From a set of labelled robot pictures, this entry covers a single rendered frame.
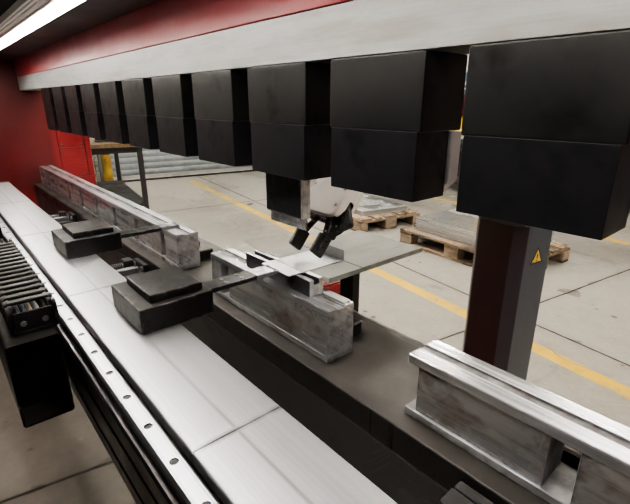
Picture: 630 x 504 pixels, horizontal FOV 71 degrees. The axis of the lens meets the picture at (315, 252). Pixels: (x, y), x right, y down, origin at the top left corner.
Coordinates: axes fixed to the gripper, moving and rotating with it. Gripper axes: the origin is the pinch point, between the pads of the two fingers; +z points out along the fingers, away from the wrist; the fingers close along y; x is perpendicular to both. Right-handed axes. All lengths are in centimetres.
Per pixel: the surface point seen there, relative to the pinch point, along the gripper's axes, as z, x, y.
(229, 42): -20.6, -29.0, -9.8
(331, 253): -0.9, 5.7, 0.9
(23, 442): 109, 32, -124
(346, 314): 8.7, 2.7, 14.0
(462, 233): -119, 266, -133
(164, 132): -8.4, -18.7, -40.5
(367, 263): -2.0, 8.0, 8.2
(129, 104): -13, -23, -61
